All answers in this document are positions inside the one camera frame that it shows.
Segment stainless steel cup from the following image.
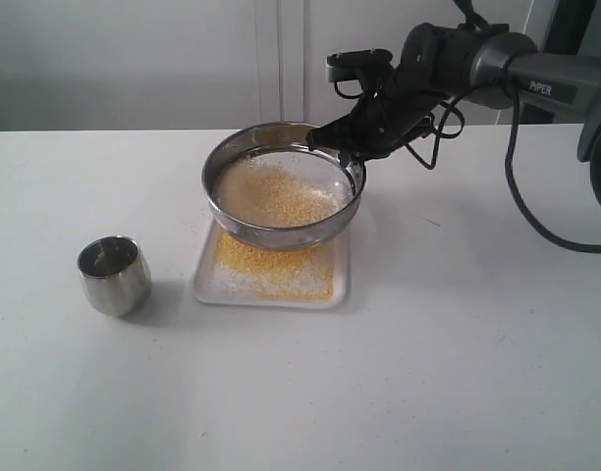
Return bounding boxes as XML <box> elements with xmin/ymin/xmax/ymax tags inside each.
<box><xmin>77</xmin><ymin>235</ymin><xmax>152</xmax><ymax>317</ymax></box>

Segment yellow millet grains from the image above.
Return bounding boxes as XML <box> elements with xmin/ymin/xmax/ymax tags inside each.
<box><xmin>209</xmin><ymin>164</ymin><xmax>351</xmax><ymax>300</ymax></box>

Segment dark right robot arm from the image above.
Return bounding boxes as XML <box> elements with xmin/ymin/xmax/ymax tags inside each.
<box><xmin>307</xmin><ymin>24</ymin><xmax>601</xmax><ymax>206</ymax></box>

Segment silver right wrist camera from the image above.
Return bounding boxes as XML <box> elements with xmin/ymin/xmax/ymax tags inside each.
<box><xmin>326</xmin><ymin>49</ymin><xmax>393</xmax><ymax>83</ymax></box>

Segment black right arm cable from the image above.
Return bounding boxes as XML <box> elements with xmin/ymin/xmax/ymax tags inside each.
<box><xmin>333</xmin><ymin>0</ymin><xmax>601</xmax><ymax>255</ymax></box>

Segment clear square plastic tray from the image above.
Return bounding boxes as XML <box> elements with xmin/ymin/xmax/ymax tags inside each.
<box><xmin>190</xmin><ymin>223</ymin><xmax>350</xmax><ymax>309</ymax></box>

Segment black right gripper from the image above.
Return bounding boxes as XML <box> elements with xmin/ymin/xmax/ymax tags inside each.
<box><xmin>307</xmin><ymin>70</ymin><xmax>448</xmax><ymax>169</ymax></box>

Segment round steel mesh sieve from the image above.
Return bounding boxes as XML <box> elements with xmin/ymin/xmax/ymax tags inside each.
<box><xmin>201</xmin><ymin>122</ymin><xmax>366</xmax><ymax>251</ymax></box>

